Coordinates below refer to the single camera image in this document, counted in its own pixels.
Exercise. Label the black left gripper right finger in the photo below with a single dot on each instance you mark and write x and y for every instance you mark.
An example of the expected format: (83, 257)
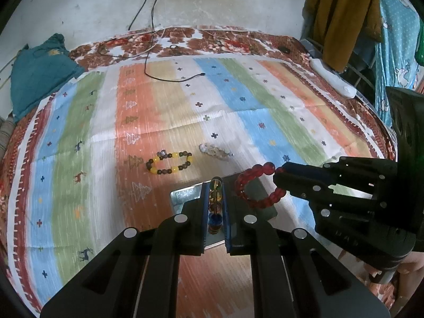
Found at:
(246, 228)

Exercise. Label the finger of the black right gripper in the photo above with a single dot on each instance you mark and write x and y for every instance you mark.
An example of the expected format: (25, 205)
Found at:
(297, 186)
(308, 171)

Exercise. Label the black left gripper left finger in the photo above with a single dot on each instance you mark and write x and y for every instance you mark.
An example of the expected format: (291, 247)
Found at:
(185, 233)

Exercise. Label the grey jewelry tray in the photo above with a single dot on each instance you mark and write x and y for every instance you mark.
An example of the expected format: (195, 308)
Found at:
(219, 228)

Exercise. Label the right hand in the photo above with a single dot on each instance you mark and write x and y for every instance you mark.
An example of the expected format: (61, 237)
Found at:
(411, 275)

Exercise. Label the white power strip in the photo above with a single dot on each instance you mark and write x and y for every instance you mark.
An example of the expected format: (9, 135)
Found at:
(338, 84)

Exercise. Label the striped colourful blanket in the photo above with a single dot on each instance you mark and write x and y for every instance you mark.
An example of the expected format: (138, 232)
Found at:
(105, 152)

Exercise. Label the blue dotted hanging cloth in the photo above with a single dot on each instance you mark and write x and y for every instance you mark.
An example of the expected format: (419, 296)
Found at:
(395, 55)

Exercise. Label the mustard brown hanging garment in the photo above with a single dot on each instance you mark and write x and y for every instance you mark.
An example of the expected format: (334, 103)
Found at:
(337, 24)

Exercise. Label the floral brown bed sheet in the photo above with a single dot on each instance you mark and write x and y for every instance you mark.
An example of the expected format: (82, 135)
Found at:
(345, 117)

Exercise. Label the teal pillow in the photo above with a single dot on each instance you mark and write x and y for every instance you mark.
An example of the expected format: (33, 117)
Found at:
(40, 71)

